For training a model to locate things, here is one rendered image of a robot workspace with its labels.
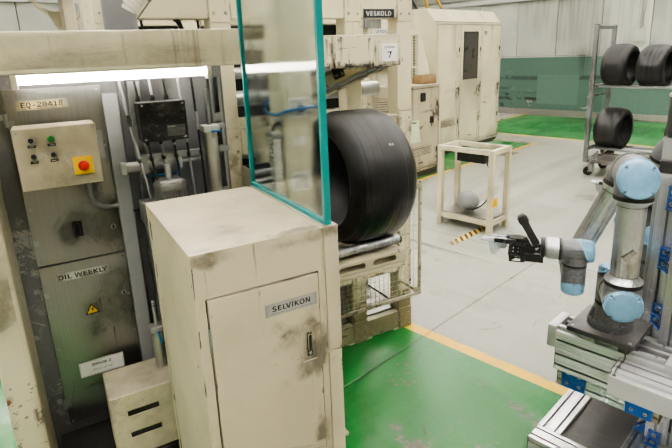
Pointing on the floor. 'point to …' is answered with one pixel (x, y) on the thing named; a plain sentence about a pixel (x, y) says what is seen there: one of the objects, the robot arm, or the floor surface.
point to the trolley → (612, 136)
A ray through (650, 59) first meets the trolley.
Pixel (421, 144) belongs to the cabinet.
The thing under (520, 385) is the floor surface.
